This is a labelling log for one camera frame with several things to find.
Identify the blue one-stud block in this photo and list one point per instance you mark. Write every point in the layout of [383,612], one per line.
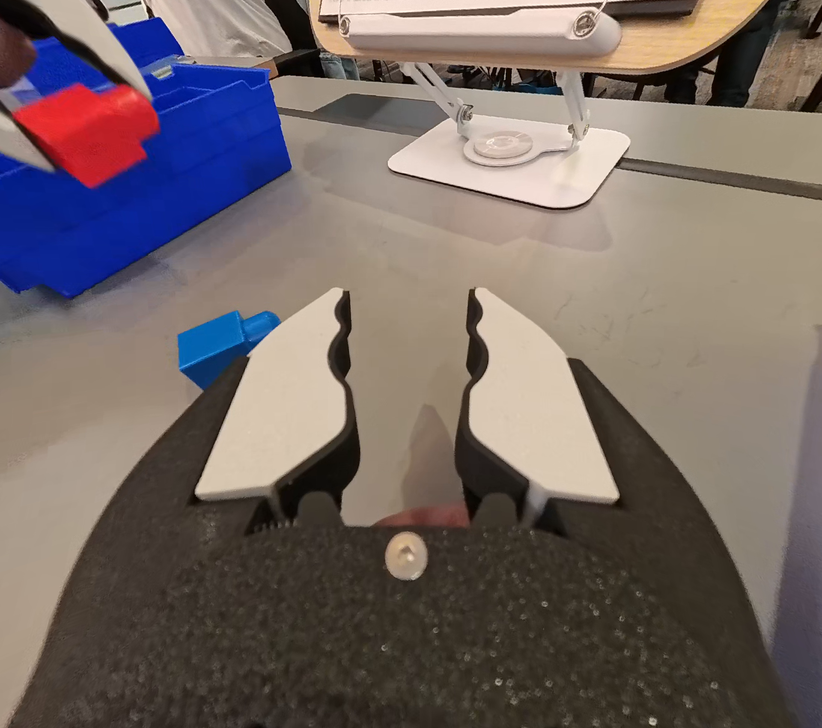
[209,349]

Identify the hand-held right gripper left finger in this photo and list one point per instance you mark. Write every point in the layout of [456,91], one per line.
[282,413]

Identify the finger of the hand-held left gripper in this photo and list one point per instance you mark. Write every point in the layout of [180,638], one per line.
[64,9]
[19,140]

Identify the red one-stud block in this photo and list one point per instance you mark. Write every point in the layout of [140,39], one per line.
[83,137]

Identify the person's left hand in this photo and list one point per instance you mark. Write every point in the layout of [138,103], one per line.
[13,54]

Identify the grey desk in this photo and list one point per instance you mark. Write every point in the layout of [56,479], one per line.
[642,291]

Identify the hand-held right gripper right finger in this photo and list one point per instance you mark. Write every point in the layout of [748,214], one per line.
[533,413]

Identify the blue plastic bin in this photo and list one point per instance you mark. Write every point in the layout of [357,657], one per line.
[160,214]
[148,38]

